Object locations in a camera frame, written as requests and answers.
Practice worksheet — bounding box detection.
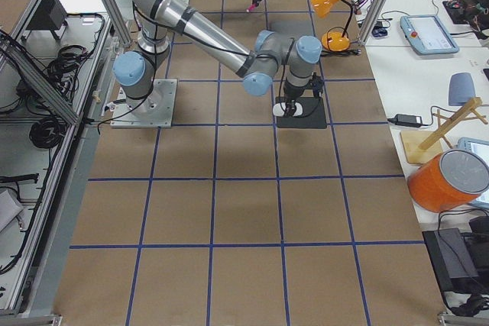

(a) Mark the white computer mouse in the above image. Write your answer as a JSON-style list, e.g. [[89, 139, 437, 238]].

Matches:
[[272, 102, 303, 117]]

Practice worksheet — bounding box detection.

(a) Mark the black power adapter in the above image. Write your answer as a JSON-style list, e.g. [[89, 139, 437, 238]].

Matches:
[[387, 114, 427, 128]]

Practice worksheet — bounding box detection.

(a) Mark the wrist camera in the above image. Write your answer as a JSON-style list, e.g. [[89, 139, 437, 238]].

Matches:
[[309, 72, 323, 99]]

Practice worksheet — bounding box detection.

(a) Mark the orange desk lamp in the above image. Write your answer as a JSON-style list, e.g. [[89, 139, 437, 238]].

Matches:
[[309, 0, 351, 53]]

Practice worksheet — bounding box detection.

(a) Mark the black mousepad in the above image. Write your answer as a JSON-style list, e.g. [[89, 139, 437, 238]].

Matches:
[[276, 97, 327, 129]]

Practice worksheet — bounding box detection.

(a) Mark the pink marker pen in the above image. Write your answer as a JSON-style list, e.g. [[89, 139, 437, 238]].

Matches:
[[246, 0, 263, 13]]

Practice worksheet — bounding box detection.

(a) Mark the wooden stand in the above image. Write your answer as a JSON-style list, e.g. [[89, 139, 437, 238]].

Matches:
[[400, 96, 488, 165]]

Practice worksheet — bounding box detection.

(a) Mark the grey blue pad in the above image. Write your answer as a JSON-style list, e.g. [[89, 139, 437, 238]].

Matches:
[[448, 73, 475, 106]]

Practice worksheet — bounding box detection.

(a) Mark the orange cylindrical container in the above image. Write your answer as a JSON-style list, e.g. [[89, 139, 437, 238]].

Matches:
[[407, 149, 488, 212]]

